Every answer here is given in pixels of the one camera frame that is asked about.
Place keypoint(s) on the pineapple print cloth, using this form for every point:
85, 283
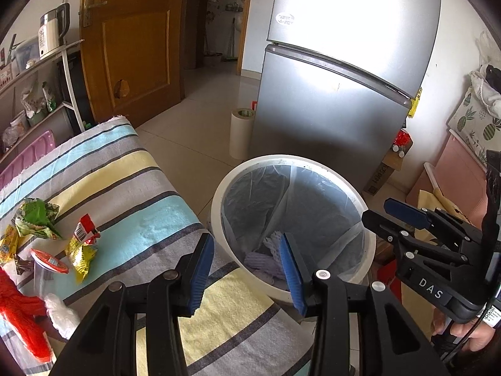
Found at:
473, 125

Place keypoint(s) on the person's right hand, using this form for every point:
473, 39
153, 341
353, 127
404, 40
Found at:
483, 338

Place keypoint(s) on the yellow paper tag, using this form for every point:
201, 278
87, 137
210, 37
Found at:
415, 105

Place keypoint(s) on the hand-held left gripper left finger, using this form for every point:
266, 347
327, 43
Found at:
199, 270

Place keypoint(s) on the brown wooden door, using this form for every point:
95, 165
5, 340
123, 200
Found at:
133, 47

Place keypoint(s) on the yellow red snack wrapper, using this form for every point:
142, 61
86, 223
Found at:
82, 258

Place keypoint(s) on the red cardboard box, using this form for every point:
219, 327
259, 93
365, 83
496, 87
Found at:
385, 274

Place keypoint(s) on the green plastic basket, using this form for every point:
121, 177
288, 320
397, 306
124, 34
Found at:
37, 116

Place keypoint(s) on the white metal shelf rack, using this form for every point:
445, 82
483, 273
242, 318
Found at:
70, 82

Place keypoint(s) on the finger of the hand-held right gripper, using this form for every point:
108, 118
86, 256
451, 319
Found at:
403, 211
385, 229

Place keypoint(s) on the yellowish paper sheet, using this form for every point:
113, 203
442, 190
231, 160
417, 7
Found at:
430, 200

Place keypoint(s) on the pink plastic lid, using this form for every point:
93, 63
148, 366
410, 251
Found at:
27, 150

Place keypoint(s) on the clear bag of food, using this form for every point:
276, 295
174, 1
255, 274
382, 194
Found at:
9, 138

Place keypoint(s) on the cream paper roll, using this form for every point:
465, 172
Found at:
240, 137

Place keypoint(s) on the red mesh bag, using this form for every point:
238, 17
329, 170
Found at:
19, 309

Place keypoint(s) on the pink board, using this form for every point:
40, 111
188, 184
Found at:
458, 172

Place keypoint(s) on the green white food bag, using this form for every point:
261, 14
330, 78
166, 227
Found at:
49, 96

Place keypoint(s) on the white cloth bundle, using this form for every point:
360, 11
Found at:
483, 90

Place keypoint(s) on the plastic cup with red lid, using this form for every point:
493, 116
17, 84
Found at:
49, 263

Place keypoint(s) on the striped cloth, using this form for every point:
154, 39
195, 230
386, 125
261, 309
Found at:
137, 211

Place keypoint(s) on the clear plastic bin liner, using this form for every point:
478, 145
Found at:
313, 203

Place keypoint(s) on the red packaging bag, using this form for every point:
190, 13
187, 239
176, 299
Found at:
402, 138

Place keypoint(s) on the green bottle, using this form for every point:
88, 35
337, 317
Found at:
89, 125

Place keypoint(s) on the white plastic food bag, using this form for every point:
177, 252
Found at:
31, 100

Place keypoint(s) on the white rolled paper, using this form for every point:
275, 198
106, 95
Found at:
434, 180

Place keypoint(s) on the green snack packet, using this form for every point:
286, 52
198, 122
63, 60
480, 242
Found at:
37, 215

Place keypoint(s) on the white round trash bin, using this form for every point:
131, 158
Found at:
274, 160

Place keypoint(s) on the brown cardboard box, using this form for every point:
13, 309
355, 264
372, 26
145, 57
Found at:
381, 176

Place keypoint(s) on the white electric kettle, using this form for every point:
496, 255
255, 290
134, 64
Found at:
49, 39

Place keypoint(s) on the clear plastic storage container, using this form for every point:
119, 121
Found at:
25, 53

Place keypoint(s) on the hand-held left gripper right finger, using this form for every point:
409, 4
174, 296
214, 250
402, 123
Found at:
294, 278

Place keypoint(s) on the dark brown candy wrapper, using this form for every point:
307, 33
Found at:
23, 266

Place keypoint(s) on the silver refrigerator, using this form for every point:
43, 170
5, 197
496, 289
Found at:
332, 105

